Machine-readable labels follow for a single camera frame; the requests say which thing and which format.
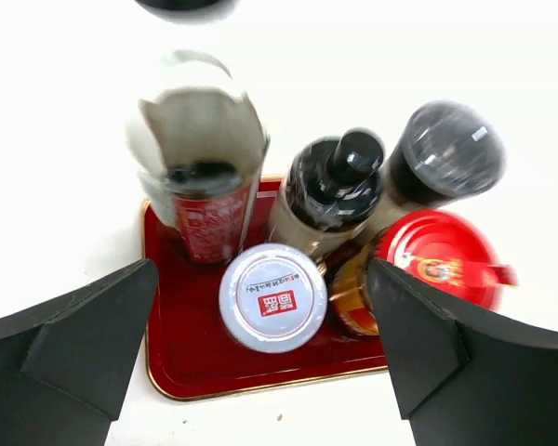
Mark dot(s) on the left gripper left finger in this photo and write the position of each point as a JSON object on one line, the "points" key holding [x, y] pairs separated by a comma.
{"points": [[65, 364]]}

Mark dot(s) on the dark sauce bottle black cap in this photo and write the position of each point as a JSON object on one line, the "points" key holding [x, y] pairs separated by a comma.
{"points": [[200, 146]]}

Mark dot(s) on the red lid chili jar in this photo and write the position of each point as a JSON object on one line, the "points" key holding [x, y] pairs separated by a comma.
{"points": [[437, 247]]}

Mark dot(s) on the small spice jar white lid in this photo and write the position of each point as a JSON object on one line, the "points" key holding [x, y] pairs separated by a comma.
{"points": [[272, 298]]}

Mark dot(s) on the clear lid salt grinder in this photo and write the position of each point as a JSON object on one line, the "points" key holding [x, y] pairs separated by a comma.
{"points": [[447, 152]]}

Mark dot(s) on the small black dome cap bottle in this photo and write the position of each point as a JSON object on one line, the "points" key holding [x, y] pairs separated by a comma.
{"points": [[331, 189]]}

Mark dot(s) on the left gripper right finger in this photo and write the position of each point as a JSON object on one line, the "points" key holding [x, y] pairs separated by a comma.
{"points": [[463, 374]]}

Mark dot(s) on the red rectangular tray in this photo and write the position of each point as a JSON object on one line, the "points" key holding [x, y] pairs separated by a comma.
{"points": [[190, 353]]}

